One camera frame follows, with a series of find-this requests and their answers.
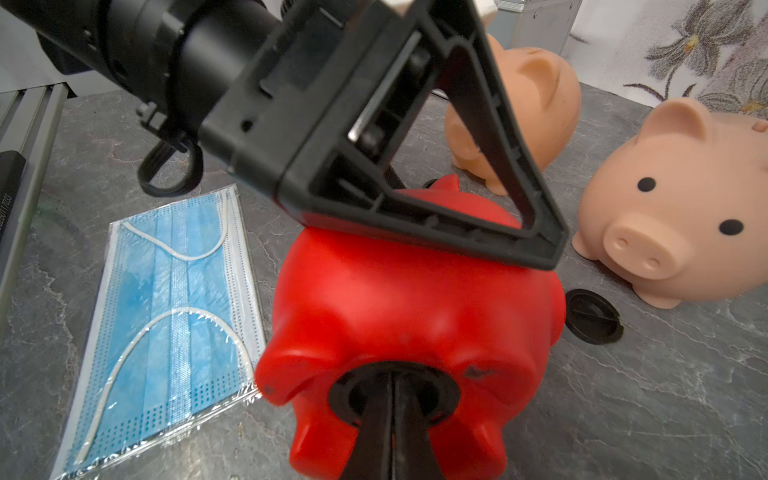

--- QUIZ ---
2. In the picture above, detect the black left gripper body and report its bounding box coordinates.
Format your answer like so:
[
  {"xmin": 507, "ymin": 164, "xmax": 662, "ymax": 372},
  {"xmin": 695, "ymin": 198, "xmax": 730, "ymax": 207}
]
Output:
[{"xmin": 95, "ymin": 0, "xmax": 337, "ymax": 199}]

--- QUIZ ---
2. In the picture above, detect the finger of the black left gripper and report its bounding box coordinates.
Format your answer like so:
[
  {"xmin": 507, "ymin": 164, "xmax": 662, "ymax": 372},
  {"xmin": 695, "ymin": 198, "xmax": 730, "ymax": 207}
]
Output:
[{"xmin": 198, "ymin": 1, "xmax": 568, "ymax": 270}]

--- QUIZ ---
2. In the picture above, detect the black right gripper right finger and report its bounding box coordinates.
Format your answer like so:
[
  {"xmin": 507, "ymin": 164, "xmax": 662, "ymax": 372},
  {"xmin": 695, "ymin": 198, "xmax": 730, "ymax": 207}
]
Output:
[{"xmin": 392, "ymin": 376, "xmax": 444, "ymax": 480}]

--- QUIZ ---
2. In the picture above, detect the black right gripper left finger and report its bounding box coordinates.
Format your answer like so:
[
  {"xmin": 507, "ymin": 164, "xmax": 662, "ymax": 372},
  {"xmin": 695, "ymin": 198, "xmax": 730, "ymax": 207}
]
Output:
[{"xmin": 340, "ymin": 373, "xmax": 394, "ymax": 480}]

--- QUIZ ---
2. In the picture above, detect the red piggy bank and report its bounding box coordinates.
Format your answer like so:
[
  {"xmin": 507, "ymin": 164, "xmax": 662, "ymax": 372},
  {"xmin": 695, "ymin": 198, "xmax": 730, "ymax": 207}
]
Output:
[{"xmin": 254, "ymin": 173, "xmax": 568, "ymax": 480}]

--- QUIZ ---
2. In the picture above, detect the tan piggy bank front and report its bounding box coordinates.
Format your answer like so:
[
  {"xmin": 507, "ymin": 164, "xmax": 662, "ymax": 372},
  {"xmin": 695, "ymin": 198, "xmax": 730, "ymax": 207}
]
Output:
[{"xmin": 444, "ymin": 36, "xmax": 581, "ymax": 196}]

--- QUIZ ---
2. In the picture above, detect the pink piggy bank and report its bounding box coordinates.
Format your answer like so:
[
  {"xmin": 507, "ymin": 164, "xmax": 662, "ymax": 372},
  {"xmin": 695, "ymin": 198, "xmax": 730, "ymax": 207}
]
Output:
[{"xmin": 572, "ymin": 98, "xmax": 767, "ymax": 309}]

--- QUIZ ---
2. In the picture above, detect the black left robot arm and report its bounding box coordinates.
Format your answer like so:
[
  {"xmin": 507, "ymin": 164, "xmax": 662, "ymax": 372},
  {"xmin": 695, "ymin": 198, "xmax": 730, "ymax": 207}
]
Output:
[{"xmin": 4, "ymin": 1, "xmax": 568, "ymax": 270}]

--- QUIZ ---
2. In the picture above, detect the blue surgical face mask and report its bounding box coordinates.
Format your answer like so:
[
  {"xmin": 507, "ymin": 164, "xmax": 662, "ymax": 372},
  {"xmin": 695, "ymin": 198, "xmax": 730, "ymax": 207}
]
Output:
[{"xmin": 52, "ymin": 185, "xmax": 266, "ymax": 479}]

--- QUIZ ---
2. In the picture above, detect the silver metal first aid case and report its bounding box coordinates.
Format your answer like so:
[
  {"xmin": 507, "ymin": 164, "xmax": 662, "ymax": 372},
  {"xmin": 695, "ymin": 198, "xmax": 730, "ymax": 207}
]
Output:
[{"xmin": 487, "ymin": 0, "xmax": 582, "ymax": 54}]

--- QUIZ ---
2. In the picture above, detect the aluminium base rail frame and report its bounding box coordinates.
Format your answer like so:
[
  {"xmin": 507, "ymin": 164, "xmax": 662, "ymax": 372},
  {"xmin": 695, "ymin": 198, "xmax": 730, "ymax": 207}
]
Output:
[{"xmin": 1, "ymin": 83, "xmax": 69, "ymax": 337}]

